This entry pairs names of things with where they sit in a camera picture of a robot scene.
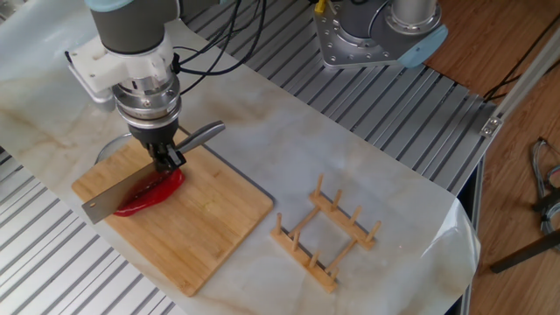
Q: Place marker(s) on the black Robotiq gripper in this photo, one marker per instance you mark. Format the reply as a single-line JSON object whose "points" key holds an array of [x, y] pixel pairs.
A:
{"points": [[153, 133]]}

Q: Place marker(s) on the red chili pepper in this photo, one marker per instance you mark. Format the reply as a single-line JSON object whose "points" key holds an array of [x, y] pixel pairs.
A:
{"points": [[153, 197]]}

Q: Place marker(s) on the steel cleaver knife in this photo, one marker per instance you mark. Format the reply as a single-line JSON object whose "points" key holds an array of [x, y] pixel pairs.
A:
{"points": [[114, 197]]}

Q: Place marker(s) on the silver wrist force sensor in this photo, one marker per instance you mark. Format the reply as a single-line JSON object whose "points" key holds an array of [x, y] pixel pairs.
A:
{"points": [[149, 100]]}

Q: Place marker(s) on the wooden cutting board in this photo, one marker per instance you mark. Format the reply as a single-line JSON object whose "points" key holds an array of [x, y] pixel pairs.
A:
{"points": [[197, 227]]}

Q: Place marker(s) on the glossy marble pattern mat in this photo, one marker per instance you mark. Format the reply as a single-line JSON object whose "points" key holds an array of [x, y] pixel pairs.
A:
{"points": [[306, 144]]}

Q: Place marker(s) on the wooden peg rack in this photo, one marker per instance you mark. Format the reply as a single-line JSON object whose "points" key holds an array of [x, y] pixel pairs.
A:
{"points": [[324, 277]]}

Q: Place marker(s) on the yellow plastic object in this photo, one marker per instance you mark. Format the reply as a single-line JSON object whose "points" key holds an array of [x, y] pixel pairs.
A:
{"points": [[320, 5]]}

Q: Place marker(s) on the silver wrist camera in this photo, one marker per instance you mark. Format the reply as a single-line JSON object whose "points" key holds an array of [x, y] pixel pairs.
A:
{"points": [[102, 102]]}

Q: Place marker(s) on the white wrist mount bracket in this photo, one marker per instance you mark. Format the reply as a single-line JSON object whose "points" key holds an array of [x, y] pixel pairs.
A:
{"points": [[100, 65]]}

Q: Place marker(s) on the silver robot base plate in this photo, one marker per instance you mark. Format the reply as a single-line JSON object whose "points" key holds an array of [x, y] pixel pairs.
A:
{"points": [[341, 48]]}

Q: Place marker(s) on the aluminium frame post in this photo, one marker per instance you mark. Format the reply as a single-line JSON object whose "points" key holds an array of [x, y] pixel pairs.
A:
{"points": [[525, 83]]}

